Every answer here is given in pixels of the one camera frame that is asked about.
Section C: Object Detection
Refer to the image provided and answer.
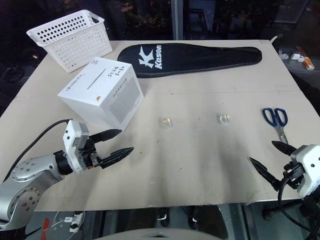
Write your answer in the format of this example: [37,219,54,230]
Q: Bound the white perforated plastic basket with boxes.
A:
[26,9,113,74]

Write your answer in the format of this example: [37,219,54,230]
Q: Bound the blue handled scissors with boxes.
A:
[260,107,290,146]

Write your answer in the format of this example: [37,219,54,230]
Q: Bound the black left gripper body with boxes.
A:
[77,138,104,171]

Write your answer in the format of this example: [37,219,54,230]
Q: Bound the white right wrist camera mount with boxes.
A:
[289,144,320,199]

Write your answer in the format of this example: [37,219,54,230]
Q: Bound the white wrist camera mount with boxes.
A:
[61,119,90,175]
[289,144,320,199]

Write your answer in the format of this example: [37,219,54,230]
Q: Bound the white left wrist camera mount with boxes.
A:
[61,119,90,175]

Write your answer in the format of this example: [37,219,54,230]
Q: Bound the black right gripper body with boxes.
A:
[281,161,305,194]

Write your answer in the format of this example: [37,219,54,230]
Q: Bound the white cardboard box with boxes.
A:
[57,56,145,132]

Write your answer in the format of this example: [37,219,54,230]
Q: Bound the silver vertical post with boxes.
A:
[172,0,185,41]

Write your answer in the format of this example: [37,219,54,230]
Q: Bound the black chair caster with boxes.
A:
[187,205,201,230]
[156,207,171,221]

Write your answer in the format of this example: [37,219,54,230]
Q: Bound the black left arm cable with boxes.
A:
[1,119,72,184]

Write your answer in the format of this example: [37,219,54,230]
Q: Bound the white power strip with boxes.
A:
[63,211,85,226]

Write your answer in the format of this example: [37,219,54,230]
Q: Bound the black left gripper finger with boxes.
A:
[87,128,123,145]
[98,147,135,169]

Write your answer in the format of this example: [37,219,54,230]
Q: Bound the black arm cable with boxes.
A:
[1,119,72,184]
[277,174,320,240]

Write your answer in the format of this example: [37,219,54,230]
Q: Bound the black Kason racket cover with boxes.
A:
[117,42,263,79]

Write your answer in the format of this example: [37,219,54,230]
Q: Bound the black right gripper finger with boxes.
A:
[271,140,297,158]
[248,156,285,192]

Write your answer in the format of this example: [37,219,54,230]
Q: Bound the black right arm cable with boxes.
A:
[277,174,320,240]

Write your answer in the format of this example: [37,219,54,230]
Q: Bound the small clear cube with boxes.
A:
[159,117,174,130]
[216,113,232,125]

